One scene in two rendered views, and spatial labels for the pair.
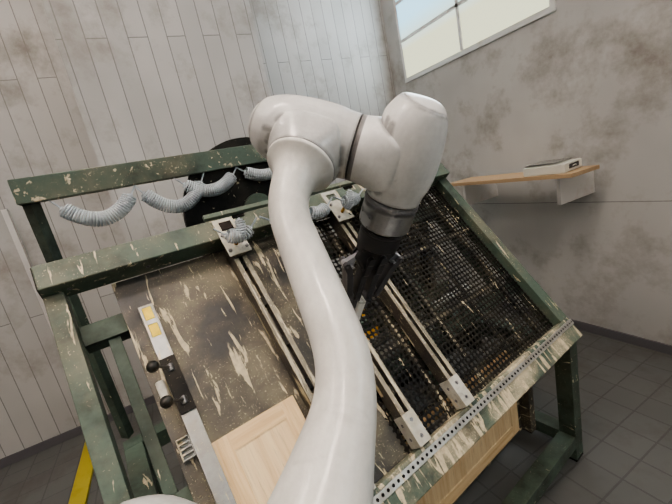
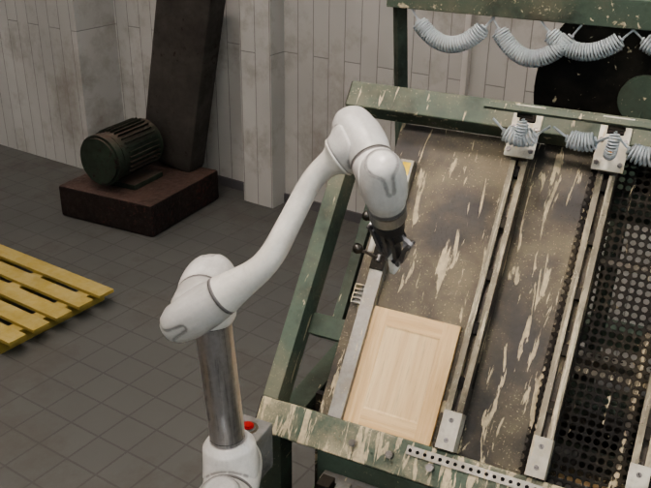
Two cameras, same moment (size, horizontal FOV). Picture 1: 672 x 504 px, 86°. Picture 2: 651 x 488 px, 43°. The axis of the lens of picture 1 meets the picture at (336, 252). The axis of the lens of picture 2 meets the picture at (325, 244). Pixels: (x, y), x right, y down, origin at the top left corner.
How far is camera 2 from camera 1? 1.72 m
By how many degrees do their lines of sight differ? 57
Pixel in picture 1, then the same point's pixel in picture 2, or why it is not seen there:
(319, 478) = (224, 276)
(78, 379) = (331, 191)
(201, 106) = not seen: outside the picture
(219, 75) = not seen: outside the picture
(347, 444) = (237, 276)
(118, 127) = not seen: outside the picture
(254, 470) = (387, 350)
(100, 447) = (315, 248)
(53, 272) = (362, 93)
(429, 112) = (366, 171)
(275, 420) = (430, 332)
